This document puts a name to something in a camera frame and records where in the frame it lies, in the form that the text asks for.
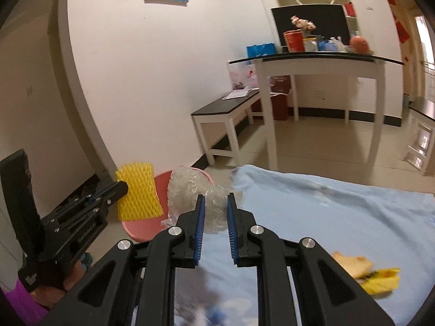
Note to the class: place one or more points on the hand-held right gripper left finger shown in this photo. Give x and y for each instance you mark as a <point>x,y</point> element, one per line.
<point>199,231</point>

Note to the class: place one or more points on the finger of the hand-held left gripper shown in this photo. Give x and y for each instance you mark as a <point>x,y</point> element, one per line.
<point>112,192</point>

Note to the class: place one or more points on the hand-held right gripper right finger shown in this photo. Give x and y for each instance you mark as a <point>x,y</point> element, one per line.
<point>232,231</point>

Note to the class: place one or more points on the yellow foam net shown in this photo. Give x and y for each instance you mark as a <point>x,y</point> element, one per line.
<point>139,190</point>

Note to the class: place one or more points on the clear bubble plastic wrap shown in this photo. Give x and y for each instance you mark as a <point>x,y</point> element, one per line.
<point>185,186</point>

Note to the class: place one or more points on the pink plastic bucket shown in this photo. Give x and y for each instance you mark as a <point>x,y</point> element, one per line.
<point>142,229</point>

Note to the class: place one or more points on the person's left forearm purple sleeve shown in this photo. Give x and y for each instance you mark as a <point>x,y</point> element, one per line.
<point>20,307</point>

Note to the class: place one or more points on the person's left hand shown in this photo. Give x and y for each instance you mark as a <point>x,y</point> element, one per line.
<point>57,287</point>

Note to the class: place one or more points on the light blue cloth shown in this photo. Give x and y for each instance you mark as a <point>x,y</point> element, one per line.
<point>306,203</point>

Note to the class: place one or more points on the yellow fruit peel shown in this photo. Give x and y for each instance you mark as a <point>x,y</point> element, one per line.
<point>353,265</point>

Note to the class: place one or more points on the black-topped white bench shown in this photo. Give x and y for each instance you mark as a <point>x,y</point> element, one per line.
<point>221,105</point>

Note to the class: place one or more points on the red bin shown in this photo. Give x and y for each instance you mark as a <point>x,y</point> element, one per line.
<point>280,107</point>

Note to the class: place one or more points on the white paper sheet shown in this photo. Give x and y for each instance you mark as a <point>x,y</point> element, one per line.
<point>239,94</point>

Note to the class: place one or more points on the dark red carton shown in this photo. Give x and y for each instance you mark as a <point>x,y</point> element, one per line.
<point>281,83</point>

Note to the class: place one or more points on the white printed shopping bag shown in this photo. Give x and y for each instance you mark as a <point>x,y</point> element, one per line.
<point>241,74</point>

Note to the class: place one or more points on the yellow snack wrapper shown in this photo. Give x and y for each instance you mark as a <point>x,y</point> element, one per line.
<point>380,282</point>

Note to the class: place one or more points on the blue packets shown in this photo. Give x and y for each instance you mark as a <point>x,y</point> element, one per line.
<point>260,50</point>

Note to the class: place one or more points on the white glass-topped table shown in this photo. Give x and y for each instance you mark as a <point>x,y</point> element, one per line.
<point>323,66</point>

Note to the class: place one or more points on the red tin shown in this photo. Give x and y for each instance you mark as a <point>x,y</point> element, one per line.
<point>293,40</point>

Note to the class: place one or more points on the white and yellow can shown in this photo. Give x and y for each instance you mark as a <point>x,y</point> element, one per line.
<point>311,44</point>

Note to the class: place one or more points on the blue container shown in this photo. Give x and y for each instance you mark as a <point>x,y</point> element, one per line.
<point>327,46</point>

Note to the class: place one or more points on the clear bottles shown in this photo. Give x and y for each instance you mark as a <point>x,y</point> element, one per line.
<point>339,44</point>

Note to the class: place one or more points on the small white side table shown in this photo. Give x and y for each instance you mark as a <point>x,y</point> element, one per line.
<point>421,125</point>

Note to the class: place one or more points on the pink flower bouquet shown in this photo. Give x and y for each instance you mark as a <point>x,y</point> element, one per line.
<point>302,23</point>

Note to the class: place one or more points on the red apple ornament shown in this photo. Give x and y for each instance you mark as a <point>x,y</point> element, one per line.
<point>359,44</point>

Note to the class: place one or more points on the black monitor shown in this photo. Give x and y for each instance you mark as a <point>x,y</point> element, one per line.
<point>329,17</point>

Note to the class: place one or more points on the red box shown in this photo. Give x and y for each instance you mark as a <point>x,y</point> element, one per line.
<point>349,9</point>

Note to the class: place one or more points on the doorway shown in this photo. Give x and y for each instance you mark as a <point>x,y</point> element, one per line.
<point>426,57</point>

